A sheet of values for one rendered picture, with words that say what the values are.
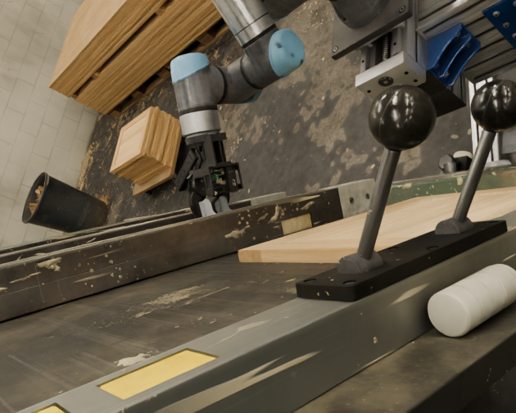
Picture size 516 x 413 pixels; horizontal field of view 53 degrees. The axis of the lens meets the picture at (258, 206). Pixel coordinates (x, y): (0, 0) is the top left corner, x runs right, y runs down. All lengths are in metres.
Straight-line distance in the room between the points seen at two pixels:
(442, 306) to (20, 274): 0.57
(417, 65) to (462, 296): 0.96
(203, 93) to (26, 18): 6.18
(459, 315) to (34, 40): 6.79
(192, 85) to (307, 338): 0.76
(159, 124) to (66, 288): 3.37
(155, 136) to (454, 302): 3.76
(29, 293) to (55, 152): 5.73
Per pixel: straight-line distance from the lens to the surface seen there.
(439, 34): 1.34
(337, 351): 0.30
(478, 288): 0.36
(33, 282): 0.77
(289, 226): 1.01
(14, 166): 6.26
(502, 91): 0.40
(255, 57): 0.98
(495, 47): 1.40
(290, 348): 0.28
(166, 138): 4.10
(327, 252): 0.66
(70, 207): 5.09
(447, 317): 0.35
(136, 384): 0.26
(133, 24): 4.79
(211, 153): 0.97
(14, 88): 6.61
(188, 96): 0.99
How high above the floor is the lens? 1.76
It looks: 34 degrees down
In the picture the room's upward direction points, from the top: 65 degrees counter-clockwise
